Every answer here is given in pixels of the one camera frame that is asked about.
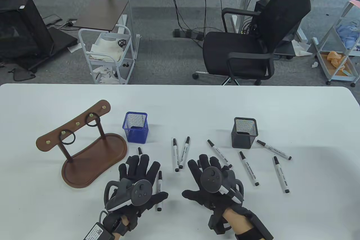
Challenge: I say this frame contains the person's left hand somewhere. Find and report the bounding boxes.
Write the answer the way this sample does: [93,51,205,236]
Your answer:
[118,154,169,220]

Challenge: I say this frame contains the person's right hand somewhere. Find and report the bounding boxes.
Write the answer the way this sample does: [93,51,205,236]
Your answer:
[182,154,245,214]

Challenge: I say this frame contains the white marker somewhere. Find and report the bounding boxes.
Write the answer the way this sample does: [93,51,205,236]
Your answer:
[138,136,191,212]

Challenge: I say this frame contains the black wrist band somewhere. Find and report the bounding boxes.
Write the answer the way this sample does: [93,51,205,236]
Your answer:
[103,212,132,236]

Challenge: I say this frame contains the grey white handheld controller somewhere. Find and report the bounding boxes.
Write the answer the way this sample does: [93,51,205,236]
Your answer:
[104,180,153,212]
[202,167,244,204]

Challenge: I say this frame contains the blue mesh pen holder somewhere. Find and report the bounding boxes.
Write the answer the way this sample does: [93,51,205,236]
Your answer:
[122,111,149,143]

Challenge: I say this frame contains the brown wooden hook stand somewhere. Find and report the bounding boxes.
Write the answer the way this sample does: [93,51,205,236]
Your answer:
[36,100,128,189]

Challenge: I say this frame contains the black wrist sensor box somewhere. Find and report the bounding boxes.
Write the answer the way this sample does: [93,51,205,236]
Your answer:
[244,208,275,240]
[84,222,114,240]

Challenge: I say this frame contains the black mesh pen holder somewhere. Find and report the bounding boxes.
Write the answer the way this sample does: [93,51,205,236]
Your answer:
[231,117,258,149]

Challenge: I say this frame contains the scribbled white papers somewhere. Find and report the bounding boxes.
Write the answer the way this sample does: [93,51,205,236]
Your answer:
[95,66,120,84]

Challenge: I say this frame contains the white rolling cart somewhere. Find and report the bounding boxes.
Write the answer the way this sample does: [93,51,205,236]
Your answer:
[78,25,135,85]

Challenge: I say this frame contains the white cloth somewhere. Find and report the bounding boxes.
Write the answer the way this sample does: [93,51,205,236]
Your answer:
[91,37,124,61]

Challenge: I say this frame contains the black floor power strip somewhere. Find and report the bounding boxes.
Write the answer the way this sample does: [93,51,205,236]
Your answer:
[172,28,205,41]

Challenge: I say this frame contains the black mesh office chair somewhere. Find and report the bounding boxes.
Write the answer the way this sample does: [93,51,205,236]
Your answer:
[193,0,312,86]

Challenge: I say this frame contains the black monitor stand base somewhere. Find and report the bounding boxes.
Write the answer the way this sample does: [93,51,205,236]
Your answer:
[0,26,78,72]

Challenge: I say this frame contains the brown side table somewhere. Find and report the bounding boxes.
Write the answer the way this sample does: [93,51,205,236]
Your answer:
[73,0,129,31]

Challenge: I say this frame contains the white crumpled floor sheet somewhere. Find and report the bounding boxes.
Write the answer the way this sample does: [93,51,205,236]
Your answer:
[291,39,313,57]

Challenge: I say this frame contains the white shelf trolley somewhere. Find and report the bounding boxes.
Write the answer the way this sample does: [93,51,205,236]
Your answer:
[313,0,360,86]

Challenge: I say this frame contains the large black monitor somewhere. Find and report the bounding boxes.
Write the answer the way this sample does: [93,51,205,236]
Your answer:
[0,0,54,61]

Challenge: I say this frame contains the orange cloth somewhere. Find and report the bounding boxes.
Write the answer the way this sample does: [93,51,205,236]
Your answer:
[326,51,348,72]

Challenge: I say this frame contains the black computer tower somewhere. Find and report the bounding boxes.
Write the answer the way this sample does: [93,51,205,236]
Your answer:
[255,0,275,31]

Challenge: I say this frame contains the blue cloth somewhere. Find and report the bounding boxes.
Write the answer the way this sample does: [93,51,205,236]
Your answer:
[335,23,360,50]

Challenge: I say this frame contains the black fabric forearm strap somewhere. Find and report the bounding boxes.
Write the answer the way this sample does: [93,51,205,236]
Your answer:
[235,227,266,240]

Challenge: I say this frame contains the black cable loop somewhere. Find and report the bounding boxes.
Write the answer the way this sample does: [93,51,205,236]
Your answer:
[8,68,36,82]

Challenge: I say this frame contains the silver metal post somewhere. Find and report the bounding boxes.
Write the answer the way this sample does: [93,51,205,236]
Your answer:
[123,0,141,60]

